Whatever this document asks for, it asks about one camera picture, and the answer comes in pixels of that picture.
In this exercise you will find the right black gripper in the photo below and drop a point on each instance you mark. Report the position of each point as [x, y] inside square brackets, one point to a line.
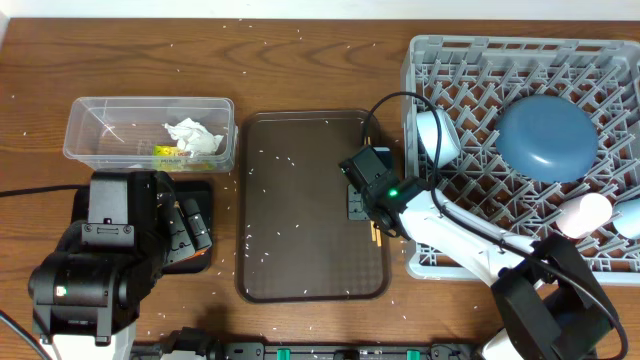
[354, 210]

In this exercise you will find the light blue rice bowl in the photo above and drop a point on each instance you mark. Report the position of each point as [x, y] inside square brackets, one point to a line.
[427, 131]

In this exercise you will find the orange carrot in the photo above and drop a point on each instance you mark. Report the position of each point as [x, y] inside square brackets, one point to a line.
[198, 253]

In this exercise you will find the white tissue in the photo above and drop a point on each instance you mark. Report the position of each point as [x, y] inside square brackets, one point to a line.
[192, 137]

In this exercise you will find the yellow snack wrapper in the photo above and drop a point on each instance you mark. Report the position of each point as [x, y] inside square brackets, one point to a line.
[173, 159]

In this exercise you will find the dark blue plate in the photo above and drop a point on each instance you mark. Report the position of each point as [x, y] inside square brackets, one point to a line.
[547, 138]

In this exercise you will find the pink plastic cup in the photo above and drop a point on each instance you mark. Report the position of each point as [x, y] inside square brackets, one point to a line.
[582, 215]

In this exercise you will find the light blue plastic cup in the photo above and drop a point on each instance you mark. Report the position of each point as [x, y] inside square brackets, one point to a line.
[628, 222]

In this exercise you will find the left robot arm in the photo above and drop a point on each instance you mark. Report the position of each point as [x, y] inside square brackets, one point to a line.
[130, 228]

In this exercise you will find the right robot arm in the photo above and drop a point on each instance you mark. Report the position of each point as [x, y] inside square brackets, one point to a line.
[550, 303]

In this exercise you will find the grey dishwasher rack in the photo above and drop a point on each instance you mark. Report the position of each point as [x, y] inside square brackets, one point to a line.
[475, 78]

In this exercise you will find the clear plastic waste bin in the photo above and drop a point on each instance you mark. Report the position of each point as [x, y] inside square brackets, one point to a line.
[120, 132]

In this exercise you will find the brown serving tray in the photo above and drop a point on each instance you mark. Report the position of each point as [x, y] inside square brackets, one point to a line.
[295, 241]

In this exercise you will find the black rectangular tray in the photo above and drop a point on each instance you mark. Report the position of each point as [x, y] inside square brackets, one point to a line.
[189, 227]

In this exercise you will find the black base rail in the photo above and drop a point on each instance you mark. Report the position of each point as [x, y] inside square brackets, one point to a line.
[191, 343]

